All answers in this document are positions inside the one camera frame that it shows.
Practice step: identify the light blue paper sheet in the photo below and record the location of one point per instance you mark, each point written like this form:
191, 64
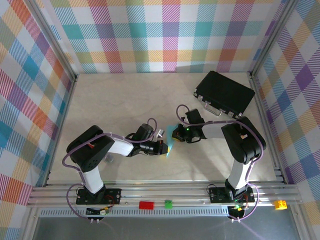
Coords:
171, 130

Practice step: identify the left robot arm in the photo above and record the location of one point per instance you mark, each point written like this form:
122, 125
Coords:
87, 152

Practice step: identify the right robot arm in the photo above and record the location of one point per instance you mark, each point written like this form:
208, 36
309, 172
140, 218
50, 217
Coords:
245, 145

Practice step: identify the red marker with clear cap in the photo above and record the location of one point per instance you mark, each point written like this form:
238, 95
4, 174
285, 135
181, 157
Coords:
108, 159

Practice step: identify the black briefcase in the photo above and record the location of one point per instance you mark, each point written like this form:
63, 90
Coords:
225, 92

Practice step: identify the green toy brick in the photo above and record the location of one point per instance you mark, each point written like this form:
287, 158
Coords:
168, 204

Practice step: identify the red toy brick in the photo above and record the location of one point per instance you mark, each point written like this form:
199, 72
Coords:
146, 205

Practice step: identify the yellow toy brick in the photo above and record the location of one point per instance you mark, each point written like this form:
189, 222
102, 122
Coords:
280, 205

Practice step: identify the long aluminium base rail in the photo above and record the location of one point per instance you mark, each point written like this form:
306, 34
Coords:
175, 193

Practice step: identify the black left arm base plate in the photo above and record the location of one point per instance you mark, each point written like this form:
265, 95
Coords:
113, 196

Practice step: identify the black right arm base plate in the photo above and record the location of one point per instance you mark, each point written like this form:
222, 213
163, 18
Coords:
215, 195

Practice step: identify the aluminium side rail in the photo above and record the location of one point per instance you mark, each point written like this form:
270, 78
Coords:
260, 107

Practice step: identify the aluminium corner post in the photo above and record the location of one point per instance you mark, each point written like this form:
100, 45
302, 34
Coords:
271, 37
55, 42

